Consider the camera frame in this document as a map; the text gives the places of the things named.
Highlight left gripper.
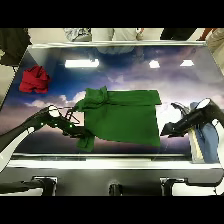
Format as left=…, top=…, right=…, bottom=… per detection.
left=60, top=121, right=88, bottom=138

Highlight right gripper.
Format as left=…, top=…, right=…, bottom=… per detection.
left=160, top=120, right=190, bottom=138

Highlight green T-shirt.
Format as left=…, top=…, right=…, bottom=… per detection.
left=73, top=85, right=163, bottom=153

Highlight cream garment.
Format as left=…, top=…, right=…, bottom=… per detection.
left=188, top=127, right=205, bottom=164

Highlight blue garment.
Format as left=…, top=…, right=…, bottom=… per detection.
left=189, top=101, right=222, bottom=164

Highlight red garment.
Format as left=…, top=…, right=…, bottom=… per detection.
left=18, top=64, right=52, bottom=95

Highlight person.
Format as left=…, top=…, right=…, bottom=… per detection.
left=203, top=27, right=224, bottom=54
left=91, top=27, right=146, bottom=42

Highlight silver frame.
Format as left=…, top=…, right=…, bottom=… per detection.
left=0, top=152, right=224, bottom=197

